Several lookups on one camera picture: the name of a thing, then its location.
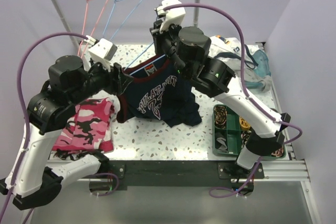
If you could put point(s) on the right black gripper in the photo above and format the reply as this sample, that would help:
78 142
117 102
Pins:
158 36

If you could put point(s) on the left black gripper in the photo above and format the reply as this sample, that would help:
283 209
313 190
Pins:
118 80

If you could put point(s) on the blue wire hanger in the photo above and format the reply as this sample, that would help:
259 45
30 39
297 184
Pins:
120 13
141 53

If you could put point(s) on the navy tank top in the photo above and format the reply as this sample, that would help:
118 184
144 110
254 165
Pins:
158 92

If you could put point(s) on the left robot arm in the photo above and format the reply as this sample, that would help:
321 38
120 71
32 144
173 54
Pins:
32 182

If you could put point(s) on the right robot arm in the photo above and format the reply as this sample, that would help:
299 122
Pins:
188 49

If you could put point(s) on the pink camouflage folded garment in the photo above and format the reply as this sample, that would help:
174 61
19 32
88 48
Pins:
88 130

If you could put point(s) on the white garment in basket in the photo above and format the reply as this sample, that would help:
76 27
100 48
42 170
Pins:
220 44

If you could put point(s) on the grey garment in basket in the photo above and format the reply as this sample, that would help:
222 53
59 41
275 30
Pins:
260 77

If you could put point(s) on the green compartment tray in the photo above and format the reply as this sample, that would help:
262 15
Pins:
232 134

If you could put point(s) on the yellow rolled tie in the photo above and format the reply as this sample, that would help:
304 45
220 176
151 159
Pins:
244 125

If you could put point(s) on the grey white rolled tie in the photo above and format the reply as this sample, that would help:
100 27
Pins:
222 144

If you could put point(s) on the black white spotted rolled tie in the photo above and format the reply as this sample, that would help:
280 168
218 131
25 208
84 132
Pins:
245 135

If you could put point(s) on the brown pink floral rolled tie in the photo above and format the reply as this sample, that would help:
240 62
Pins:
278 153

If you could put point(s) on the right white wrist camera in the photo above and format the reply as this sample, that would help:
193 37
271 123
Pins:
172 16

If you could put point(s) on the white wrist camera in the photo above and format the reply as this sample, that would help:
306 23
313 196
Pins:
102 52
172 16

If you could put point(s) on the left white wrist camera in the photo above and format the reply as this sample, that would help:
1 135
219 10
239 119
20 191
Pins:
102 52

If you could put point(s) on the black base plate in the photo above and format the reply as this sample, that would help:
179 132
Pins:
177 174

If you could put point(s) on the pink wire hanger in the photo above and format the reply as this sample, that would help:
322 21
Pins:
92 17

